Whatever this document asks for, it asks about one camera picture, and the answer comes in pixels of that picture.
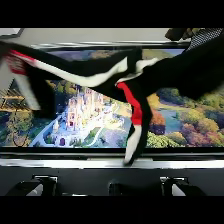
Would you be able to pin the black white red jacket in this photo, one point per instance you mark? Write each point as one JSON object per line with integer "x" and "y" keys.
{"x": 186, "y": 73}

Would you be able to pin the brown garment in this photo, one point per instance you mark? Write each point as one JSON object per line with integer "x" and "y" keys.
{"x": 176, "y": 33}

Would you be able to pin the silver frame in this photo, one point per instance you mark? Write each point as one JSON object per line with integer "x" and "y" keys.
{"x": 66, "y": 163}

